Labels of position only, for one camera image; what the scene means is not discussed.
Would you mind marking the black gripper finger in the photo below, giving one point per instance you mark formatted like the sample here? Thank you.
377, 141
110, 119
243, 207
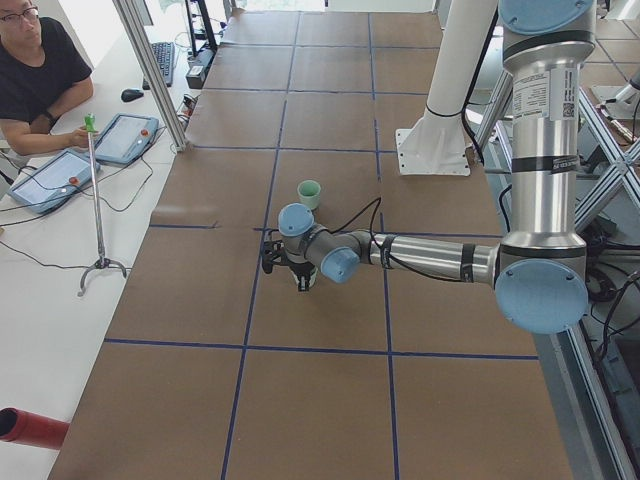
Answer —
303, 285

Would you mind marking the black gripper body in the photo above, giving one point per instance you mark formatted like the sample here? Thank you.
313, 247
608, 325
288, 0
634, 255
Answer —
301, 271

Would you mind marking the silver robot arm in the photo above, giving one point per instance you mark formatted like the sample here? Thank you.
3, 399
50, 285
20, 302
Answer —
537, 270

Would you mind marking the near mint green cup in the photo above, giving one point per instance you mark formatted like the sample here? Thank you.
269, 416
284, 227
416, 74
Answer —
309, 193

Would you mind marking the brown paper table cover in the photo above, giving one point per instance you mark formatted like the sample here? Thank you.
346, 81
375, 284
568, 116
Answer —
212, 369

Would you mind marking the far blue teach pendant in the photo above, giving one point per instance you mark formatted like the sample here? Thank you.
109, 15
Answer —
125, 139

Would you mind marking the blue teach pendant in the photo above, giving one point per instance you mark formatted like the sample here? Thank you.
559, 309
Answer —
54, 183
125, 139

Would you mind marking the black computer mouse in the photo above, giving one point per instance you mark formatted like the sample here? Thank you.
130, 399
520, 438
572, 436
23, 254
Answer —
131, 94

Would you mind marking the black keyboard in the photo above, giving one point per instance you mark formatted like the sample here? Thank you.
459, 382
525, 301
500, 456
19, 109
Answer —
164, 53

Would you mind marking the near blue teach pendant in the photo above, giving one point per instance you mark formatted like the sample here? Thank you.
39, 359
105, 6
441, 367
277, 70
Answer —
54, 183

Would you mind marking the red cylinder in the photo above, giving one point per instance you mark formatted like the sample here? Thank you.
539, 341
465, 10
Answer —
27, 428

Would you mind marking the person in black shirt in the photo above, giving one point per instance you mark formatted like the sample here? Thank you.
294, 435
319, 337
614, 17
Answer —
43, 76

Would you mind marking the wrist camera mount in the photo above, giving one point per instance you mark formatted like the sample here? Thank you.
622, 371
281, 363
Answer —
271, 252

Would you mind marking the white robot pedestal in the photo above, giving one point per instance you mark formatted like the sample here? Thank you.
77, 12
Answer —
435, 145

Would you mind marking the green handled reacher grabber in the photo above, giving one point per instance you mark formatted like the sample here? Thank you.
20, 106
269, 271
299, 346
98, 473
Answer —
103, 262

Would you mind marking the aluminium frame post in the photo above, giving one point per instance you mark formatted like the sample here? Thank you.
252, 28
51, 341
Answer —
136, 33

